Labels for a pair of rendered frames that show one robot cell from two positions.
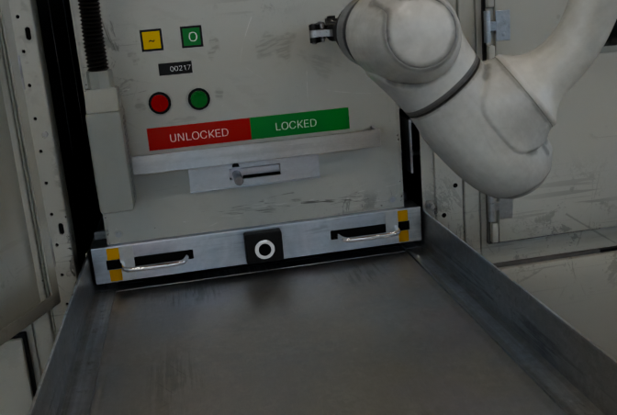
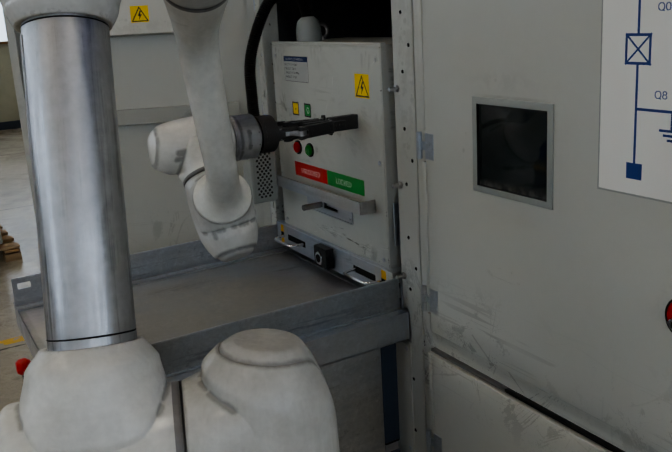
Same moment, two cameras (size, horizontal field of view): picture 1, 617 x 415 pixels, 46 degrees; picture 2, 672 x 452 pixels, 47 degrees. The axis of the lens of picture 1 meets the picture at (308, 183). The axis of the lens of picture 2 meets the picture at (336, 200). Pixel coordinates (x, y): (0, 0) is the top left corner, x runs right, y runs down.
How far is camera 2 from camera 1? 1.66 m
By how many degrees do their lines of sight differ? 67
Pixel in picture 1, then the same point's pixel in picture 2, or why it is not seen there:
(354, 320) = (258, 310)
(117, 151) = (248, 169)
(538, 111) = (195, 209)
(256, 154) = (313, 194)
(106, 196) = not seen: hidden behind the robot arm
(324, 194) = (355, 237)
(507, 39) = (431, 160)
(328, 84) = (355, 160)
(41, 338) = not seen: hidden behind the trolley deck
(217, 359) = (203, 291)
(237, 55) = not seen: hidden behind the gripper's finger
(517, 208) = (440, 309)
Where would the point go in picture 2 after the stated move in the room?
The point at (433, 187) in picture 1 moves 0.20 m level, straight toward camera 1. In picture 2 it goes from (406, 263) to (310, 275)
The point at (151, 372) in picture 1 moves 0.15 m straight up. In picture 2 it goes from (188, 282) to (182, 222)
